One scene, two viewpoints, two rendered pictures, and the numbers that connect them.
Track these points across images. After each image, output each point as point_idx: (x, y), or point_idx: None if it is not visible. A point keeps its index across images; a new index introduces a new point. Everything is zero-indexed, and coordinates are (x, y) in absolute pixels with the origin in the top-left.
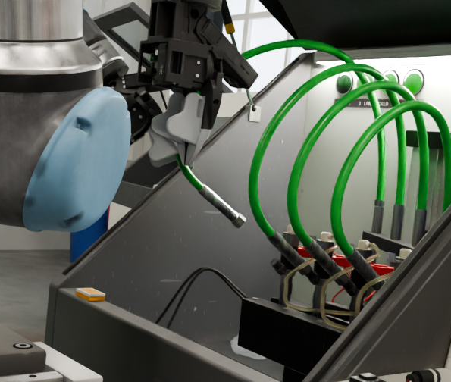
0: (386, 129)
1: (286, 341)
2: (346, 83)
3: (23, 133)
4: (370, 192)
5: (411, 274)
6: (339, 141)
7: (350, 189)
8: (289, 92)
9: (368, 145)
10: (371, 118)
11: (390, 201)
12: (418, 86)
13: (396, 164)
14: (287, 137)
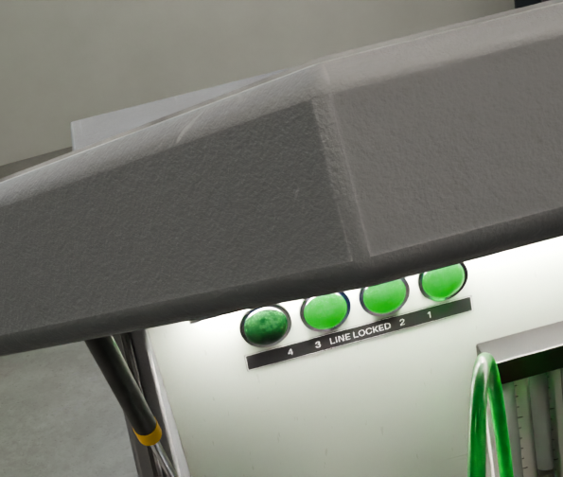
0: (399, 362)
1: None
2: (278, 327)
3: None
4: (392, 459)
5: None
6: (288, 415)
7: (343, 471)
8: (166, 404)
9: (364, 398)
10: (357, 358)
11: (442, 454)
12: (461, 282)
13: (437, 403)
14: (186, 473)
